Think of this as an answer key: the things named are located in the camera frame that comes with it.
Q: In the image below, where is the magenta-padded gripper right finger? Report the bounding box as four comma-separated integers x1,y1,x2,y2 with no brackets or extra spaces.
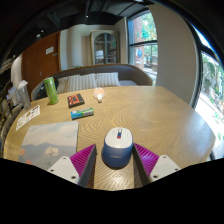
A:
132,142,181,187

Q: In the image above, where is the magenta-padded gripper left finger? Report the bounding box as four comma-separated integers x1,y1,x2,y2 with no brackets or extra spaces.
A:
47,143,98,188

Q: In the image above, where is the blue and white computer mouse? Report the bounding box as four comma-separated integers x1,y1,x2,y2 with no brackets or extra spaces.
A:
101,126,135,169

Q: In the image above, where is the landscape print mouse pad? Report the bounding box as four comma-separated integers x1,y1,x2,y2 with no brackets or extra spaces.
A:
18,120,80,171

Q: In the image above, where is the green and blue small pack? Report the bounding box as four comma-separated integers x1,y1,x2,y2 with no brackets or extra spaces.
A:
70,106,95,120

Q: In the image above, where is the white printed leaflet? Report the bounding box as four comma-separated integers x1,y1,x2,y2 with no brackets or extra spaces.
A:
15,105,41,131

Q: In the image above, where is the black box with red print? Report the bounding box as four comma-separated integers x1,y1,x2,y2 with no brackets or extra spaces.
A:
66,93,85,109

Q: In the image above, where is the green drink can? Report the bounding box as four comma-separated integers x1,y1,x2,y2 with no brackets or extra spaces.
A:
43,76,60,106

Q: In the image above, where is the clear plastic shaker bottle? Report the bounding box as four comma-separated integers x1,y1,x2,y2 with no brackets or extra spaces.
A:
16,79,32,110

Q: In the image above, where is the black-framed window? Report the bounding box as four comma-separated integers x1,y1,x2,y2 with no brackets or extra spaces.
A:
127,11,158,86
194,29,224,160

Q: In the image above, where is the striped cushion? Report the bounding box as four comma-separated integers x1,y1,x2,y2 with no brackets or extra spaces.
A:
95,71,122,88
56,76,71,95
67,73,98,93

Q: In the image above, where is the person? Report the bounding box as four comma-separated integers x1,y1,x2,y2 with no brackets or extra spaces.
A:
6,82,19,107

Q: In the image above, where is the grey curved sofa bench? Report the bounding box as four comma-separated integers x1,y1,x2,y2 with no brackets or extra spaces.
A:
30,63,154,101

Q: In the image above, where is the brown wooden door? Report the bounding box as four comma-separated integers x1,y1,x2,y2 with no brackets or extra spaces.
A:
21,31,62,98

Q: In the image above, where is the arched glass door cabinet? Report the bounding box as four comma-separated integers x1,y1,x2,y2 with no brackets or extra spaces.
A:
89,30,120,66

